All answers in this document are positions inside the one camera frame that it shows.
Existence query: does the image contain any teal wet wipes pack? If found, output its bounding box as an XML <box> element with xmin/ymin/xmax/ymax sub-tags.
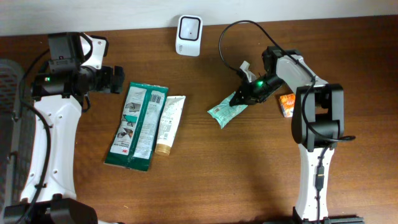
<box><xmin>208</xmin><ymin>91</ymin><xmax>248</xmax><ymax>129</ymax></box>

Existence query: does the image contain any small orange white box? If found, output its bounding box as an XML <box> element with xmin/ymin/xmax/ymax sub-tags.
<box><xmin>279</xmin><ymin>93</ymin><xmax>295</xmax><ymax>118</ymax></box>

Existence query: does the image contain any white Pantene conditioner tube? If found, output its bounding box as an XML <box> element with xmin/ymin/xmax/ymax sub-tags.
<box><xmin>155</xmin><ymin>96</ymin><xmax>186</xmax><ymax>156</ymax></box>

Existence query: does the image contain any green white 3M pouch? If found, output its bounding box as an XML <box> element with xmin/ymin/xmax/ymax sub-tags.
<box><xmin>104</xmin><ymin>82</ymin><xmax>169</xmax><ymax>172</ymax></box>

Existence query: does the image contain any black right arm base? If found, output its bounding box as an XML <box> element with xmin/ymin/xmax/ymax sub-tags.
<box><xmin>263</xmin><ymin>216</ymin><xmax>365</xmax><ymax>224</ymax></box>

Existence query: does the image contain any left black and white arm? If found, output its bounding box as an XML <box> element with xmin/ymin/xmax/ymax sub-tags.
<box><xmin>2</xmin><ymin>32</ymin><xmax>125</xmax><ymax>223</ymax></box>

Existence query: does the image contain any right black and white arm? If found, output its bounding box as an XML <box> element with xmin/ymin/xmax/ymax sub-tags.
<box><xmin>230</xmin><ymin>46</ymin><xmax>357</xmax><ymax>223</ymax></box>

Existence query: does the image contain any white barcode scanner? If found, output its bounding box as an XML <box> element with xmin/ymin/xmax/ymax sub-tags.
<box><xmin>175</xmin><ymin>15</ymin><xmax>203</xmax><ymax>57</ymax></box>

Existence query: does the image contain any grey plastic mesh basket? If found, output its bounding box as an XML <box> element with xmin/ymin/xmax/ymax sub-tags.
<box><xmin>1</xmin><ymin>58</ymin><xmax>34</xmax><ymax>216</ymax></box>

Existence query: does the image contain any left black cable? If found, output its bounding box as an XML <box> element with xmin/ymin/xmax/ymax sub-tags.
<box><xmin>12</xmin><ymin>49</ymin><xmax>52</xmax><ymax>224</ymax></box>

